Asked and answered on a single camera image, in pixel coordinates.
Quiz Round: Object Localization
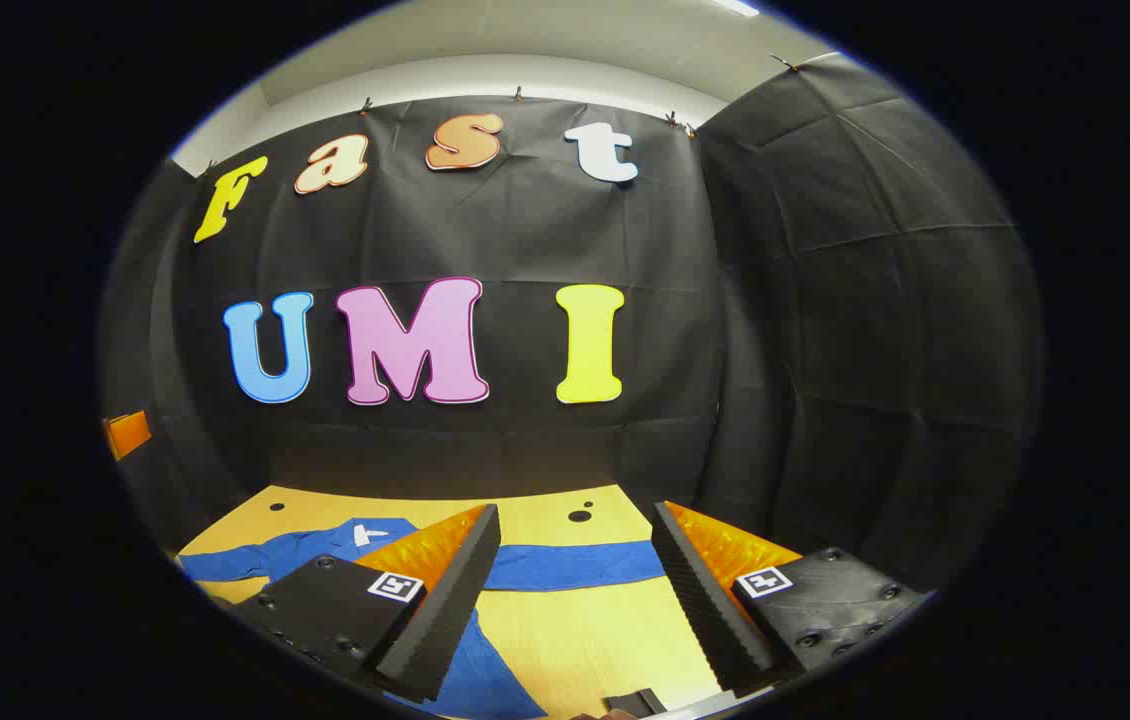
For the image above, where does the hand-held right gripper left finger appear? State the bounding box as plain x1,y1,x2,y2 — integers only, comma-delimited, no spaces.
235,503,504,703

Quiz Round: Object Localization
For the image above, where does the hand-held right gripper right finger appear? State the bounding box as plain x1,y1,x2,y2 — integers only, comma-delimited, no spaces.
652,501,927,699

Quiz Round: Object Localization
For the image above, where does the blue shirt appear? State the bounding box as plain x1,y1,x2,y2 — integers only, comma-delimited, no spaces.
175,517,667,720

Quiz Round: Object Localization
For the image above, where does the black backdrop cloth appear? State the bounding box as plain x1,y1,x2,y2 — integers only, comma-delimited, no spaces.
100,55,1041,593

